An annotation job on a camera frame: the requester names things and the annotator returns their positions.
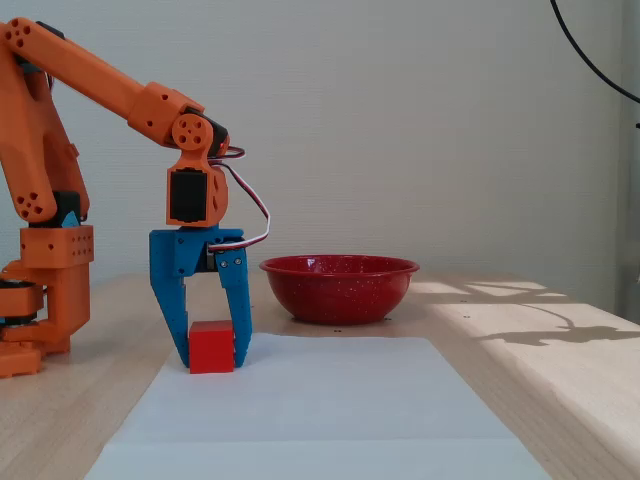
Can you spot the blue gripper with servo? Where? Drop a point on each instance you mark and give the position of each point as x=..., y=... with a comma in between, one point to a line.
x=176, y=252

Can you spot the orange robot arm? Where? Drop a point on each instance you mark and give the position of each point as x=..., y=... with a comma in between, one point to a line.
x=100, y=85

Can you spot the red speckled enamel bowl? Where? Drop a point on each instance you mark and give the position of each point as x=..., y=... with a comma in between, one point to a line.
x=340, y=295

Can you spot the red cube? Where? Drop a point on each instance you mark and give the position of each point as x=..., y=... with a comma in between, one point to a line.
x=212, y=347

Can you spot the white paper sheet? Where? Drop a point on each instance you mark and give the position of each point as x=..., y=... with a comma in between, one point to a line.
x=310, y=410

